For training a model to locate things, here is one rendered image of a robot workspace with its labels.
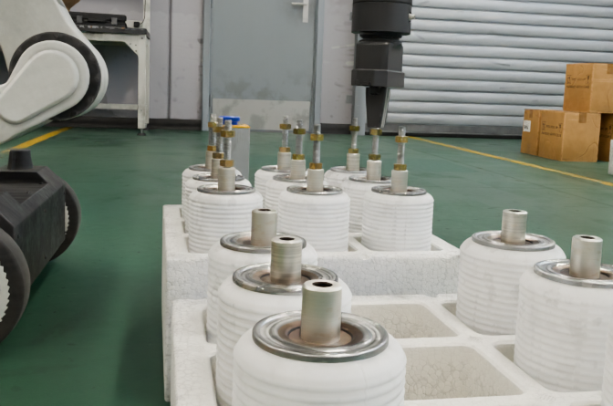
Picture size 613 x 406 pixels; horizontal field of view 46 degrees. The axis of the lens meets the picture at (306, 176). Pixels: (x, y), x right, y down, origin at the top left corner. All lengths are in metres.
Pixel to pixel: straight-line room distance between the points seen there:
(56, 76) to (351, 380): 0.91
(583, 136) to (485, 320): 4.04
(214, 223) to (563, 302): 0.48
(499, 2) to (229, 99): 2.49
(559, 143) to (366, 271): 3.79
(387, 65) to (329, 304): 0.69
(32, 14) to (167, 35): 4.83
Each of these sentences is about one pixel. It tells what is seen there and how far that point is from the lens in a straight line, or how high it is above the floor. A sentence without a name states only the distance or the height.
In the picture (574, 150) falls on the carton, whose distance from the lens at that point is 4.66.
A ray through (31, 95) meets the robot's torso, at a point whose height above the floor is 0.36.
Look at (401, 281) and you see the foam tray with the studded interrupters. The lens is 0.94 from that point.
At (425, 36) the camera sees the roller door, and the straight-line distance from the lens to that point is 6.35.
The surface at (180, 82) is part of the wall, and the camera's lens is 6.06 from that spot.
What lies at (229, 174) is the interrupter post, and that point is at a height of 0.27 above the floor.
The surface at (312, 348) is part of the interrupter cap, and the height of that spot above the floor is 0.25.
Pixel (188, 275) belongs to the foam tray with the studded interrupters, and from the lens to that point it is 0.88.
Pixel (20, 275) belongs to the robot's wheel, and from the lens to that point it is 1.05.
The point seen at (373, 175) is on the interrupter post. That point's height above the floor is 0.26.
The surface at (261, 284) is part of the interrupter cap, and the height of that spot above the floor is 0.25.
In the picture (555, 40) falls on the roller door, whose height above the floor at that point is 0.88.
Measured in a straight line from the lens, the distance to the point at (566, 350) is 0.57.
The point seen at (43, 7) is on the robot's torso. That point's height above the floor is 0.50.
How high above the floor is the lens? 0.39
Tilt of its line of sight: 7 degrees down
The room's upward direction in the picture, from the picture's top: 2 degrees clockwise
